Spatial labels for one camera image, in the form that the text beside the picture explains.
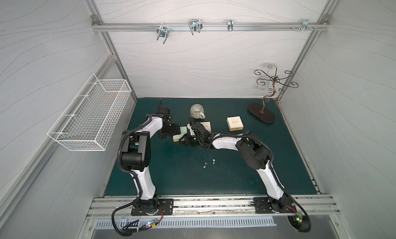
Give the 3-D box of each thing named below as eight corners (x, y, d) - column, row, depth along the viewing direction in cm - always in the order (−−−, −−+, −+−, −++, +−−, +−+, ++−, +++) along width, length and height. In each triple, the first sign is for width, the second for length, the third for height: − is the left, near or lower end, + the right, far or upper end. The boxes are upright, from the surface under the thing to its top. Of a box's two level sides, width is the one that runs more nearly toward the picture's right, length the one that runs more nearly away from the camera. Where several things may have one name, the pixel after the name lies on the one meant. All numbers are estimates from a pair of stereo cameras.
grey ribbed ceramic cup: (193, 123, 108) (193, 116, 102) (189, 111, 115) (188, 104, 109) (206, 120, 110) (206, 113, 104) (201, 108, 117) (201, 101, 111)
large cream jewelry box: (228, 131, 103) (228, 128, 100) (226, 119, 110) (227, 116, 107) (243, 131, 103) (244, 128, 101) (240, 119, 110) (241, 116, 107)
